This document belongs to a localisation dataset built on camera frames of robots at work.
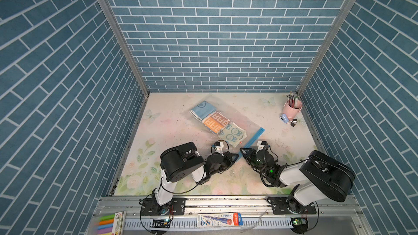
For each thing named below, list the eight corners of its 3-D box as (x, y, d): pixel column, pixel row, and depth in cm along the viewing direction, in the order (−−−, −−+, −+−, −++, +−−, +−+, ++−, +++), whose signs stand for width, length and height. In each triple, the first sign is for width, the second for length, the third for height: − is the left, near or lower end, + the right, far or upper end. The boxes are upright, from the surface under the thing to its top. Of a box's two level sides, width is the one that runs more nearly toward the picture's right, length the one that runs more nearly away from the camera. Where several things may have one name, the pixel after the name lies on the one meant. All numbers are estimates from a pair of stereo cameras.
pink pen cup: (279, 116, 110) (287, 99, 97) (282, 107, 114) (290, 91, 102) (294, 121, 107) (305, 105, 94) (296, 113, 112) (307, 96, 99)
